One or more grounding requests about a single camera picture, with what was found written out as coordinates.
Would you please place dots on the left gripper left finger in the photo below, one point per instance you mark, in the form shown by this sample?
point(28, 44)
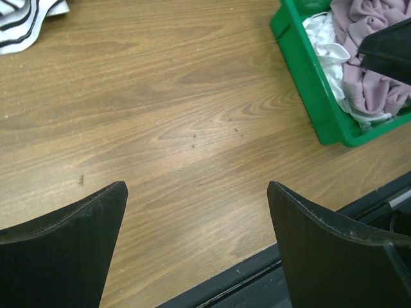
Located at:
point(62, 259)

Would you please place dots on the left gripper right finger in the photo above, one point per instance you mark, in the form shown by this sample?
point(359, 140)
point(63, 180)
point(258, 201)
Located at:
point(331, 260)

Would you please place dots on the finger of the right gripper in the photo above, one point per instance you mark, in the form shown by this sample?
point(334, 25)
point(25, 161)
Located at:
point(387, 52)

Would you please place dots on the thin-striped tank top hanging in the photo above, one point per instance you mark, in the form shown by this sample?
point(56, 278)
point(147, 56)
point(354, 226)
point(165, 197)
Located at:
point(21, 22)

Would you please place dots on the mauve garment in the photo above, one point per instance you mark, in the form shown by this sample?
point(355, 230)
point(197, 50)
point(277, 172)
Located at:
point(368, 92)

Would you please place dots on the white garment in bin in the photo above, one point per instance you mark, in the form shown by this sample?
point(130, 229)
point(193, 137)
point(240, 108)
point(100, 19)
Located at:
point(332, 56)

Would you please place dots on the green plastic bin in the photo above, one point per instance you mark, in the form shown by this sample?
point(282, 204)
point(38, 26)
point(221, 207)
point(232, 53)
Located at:
point(331, 123)

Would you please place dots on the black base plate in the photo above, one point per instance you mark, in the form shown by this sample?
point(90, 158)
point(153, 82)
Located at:
point(259, 281)

